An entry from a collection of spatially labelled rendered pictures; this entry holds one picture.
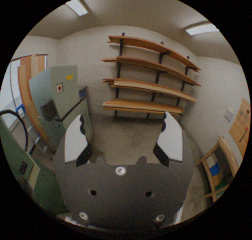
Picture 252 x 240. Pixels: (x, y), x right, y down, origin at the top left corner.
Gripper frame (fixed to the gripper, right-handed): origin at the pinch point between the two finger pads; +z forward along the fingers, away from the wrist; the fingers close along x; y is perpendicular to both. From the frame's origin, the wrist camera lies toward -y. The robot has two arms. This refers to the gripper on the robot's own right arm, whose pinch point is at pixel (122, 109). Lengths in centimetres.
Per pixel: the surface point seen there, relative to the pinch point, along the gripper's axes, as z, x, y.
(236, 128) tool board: -26, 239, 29
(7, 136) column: -21, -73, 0
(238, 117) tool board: -17, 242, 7
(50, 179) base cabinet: -24, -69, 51
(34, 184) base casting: -37, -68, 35
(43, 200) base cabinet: -52, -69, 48
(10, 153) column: -29, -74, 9
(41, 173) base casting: -23, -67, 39
